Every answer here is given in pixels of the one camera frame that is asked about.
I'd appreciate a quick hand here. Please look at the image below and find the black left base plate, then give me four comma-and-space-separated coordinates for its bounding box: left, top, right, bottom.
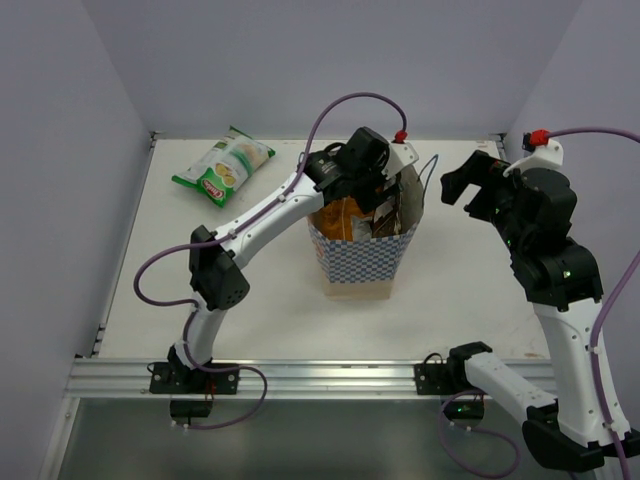
147, 362, 239, 423

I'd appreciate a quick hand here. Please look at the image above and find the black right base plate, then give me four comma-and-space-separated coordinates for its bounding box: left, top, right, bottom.
413, 352, 485, 426

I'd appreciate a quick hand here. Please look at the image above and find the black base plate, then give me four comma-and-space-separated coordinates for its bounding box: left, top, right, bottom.
413, 352, 485, 426
147, 362, 239, 423

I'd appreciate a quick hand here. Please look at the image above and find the blue checkered paper bag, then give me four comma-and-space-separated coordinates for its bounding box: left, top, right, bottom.
308, 154, 439, 300

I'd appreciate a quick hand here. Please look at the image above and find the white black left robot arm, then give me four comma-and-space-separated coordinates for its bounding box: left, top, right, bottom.
168, 127, 413, 393

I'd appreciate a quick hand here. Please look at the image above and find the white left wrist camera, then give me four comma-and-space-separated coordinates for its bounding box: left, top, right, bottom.
382, 143, 419, 179

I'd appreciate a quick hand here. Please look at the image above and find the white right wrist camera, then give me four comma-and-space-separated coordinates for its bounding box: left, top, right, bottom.
503, 129, 564, 177

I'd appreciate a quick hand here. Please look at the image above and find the yellow snack bag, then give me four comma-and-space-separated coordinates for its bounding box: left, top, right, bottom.
315, 197, 373, 242

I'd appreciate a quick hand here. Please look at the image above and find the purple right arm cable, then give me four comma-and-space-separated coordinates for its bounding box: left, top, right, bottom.
547, 126, 640, 480

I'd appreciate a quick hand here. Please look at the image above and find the dark brown snack bag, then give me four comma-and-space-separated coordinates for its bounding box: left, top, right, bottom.
371, 180, 403, 238

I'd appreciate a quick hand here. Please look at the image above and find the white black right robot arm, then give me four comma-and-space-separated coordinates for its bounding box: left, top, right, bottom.
441, 150, 639, 473

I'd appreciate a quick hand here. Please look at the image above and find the green Chuba chips bag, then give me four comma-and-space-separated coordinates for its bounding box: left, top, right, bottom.
171, 126, 276, 208

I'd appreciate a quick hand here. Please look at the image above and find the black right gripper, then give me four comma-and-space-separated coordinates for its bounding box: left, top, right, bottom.
442, 150, 532, 257

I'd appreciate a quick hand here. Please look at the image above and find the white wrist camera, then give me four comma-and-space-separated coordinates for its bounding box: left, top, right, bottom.
503, 129, 564, 177
382, 143, 419, 179

